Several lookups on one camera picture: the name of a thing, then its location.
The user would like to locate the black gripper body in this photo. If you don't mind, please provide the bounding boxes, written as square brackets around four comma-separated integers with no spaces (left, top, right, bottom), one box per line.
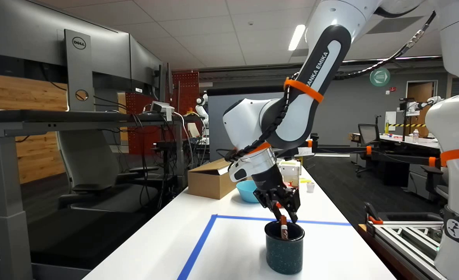
[249,168,292,209]

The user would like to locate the orange marker pen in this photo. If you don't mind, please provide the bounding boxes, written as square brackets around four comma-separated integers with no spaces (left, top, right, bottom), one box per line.
[275,203,291,242]

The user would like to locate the aluminium rail robot base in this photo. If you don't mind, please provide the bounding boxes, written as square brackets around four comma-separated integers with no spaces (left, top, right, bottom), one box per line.
[361,204,449,280]

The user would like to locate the dark teal speckled mug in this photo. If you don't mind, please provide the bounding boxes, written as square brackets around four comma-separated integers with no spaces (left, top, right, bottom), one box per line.
[263,220,306,277]

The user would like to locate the white wrist sensor box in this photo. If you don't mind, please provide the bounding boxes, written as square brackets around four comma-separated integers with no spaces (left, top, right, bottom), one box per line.
[227,150,280,186]

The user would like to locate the white plastic container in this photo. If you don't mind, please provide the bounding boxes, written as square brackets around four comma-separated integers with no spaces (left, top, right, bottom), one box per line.
[277,159,303,190]

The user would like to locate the blue tape strip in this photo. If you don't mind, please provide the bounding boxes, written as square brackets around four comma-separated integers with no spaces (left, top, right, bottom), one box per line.
[175,214,221,280]
[211,212,353,229]

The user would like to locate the cardboard box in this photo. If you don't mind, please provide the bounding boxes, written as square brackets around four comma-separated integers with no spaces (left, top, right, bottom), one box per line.
[186,158,238,201]

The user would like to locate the white device on desk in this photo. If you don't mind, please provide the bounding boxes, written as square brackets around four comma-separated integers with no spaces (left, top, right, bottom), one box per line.
[141,100,175,125]

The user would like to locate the cluttered background work table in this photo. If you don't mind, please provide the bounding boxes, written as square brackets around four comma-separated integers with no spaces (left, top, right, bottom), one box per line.
[376,95,443,153]

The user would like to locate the rectangular ceiling light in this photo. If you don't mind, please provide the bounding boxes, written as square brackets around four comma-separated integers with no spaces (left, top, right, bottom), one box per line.
[286,22,308,53]

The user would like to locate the brown wooden door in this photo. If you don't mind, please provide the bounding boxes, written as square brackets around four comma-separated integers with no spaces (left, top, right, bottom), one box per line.
[406,80,438,117]

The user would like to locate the grey office chair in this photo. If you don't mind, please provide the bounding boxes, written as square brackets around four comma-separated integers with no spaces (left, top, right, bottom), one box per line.
[56,130,160,210]

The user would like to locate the grey Dell monitor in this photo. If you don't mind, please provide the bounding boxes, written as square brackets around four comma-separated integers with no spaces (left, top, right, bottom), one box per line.
[63,28,163,114]

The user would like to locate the grey standing desk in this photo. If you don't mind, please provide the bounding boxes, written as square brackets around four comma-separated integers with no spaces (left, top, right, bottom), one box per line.
[0,109,189,280]

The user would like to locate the black camera mount rod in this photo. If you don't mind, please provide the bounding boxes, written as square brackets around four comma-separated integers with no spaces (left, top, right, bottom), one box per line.
[305,137,443,172]

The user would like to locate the round green wall sign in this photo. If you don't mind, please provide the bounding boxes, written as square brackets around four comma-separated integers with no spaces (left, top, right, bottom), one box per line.
[368,66,392,89]

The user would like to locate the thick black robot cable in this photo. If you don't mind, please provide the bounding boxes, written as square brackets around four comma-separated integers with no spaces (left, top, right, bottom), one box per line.
[336,10,438,81]

